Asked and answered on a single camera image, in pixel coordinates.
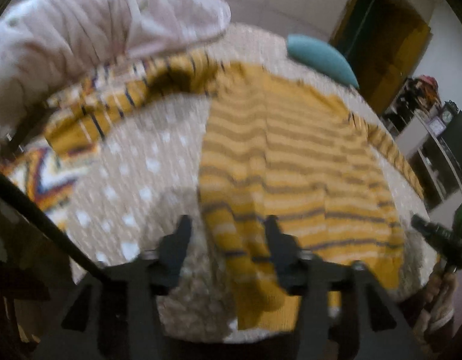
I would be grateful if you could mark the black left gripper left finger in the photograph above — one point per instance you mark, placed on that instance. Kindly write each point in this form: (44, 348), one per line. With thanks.
(115, 315)

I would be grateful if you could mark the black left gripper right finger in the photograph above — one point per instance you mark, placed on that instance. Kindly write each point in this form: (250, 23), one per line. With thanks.
(345, 304)

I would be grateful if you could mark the yellow striped knit sweater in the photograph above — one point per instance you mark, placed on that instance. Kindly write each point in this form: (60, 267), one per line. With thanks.
(271, 146)

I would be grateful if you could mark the pile of clothes on shelf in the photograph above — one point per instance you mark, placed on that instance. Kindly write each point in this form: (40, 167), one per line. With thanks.
(422, 92)

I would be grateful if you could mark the person's right hand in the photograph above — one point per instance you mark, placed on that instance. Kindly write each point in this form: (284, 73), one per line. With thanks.
(439, 292)

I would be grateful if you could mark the white shelf unit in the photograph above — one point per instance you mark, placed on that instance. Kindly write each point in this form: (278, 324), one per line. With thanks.
(421, 137)

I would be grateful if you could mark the black table clock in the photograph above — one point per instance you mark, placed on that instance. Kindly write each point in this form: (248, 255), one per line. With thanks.
(448, 112)

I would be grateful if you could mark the beige dotted quilted bedspread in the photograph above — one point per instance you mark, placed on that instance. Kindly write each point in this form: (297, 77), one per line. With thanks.
(146, 177)

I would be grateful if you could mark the colourful geometric patterned bedsheet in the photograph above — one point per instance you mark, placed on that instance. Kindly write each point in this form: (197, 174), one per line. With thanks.
(48, 179)

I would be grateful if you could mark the brown wooden door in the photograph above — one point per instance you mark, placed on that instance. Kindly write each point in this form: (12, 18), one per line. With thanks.
(382, 40)

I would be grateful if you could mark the teal cushion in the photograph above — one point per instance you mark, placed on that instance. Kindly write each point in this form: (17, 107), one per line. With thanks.
(322, 57)

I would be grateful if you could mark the pink floral comforter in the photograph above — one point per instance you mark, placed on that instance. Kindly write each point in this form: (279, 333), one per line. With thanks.
(45, 44)

